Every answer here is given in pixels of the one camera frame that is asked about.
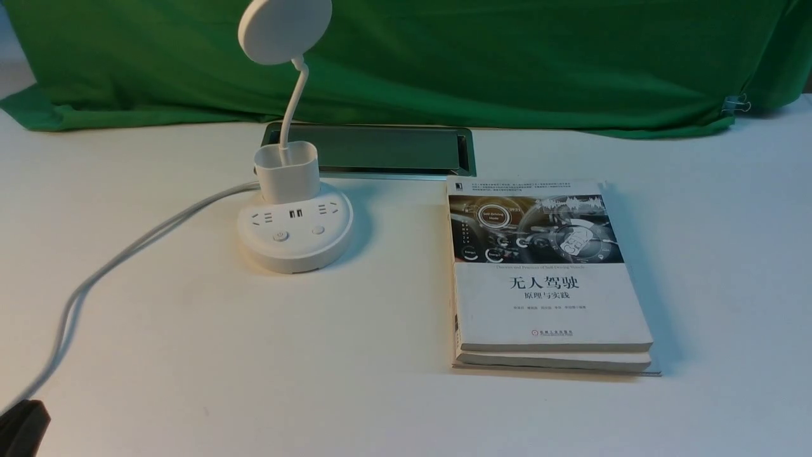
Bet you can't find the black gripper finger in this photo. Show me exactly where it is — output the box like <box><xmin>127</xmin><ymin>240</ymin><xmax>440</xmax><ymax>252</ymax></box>
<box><xmin>1</xmin><ymin>400</ymin><xmax>51</xmax><ymax>456</ymax></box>

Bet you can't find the white desk lamp socket base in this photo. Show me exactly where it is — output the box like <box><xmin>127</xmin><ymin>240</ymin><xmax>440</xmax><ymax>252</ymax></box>
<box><xmin>237</xmin><ymin>1</ymin><xmax>354</xmax><ymax>274</ymax></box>

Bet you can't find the white book upper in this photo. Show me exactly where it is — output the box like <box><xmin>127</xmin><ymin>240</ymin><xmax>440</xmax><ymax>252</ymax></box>
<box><xmin>446</xmin><ymin>176</ymin><xmax>653</xmax><ymax>352</ymax></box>

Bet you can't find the white book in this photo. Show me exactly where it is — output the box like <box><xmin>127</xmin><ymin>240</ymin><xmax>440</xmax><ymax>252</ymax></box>
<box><xmin>452</xmin><ymin>349</ymin><xmax>662</xmax><ymax>376</ymax></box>
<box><xmin>446</xmin><ymin>176</ymin><xmax>653</xmax><ymax>352</ymax></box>

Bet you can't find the white book lower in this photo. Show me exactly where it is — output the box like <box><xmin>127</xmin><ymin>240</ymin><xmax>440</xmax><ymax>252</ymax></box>
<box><xmin>452</xmin><ymin>349</ymin><xmax>662</xmax><ymax>376</ymax></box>

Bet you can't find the green backdrop cloth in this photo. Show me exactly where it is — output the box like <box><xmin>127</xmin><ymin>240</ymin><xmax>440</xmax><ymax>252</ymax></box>
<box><xmin>2</xmin><ymin>1</ymin><xmax>811</xmax><ymax>139</ymax></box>

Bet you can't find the silver binder clip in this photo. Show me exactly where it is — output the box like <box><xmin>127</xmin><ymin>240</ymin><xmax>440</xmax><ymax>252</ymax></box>
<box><xmin>720</xmin><ymin>93</ymin><xmax>752</xmax><ymax>116</ymax></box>

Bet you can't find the white power cable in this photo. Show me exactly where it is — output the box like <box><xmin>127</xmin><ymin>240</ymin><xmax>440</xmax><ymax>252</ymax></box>
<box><xmin>0</xmin><ymin>181</ymin><xmax>261</xmax><ymax>413</ymax></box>

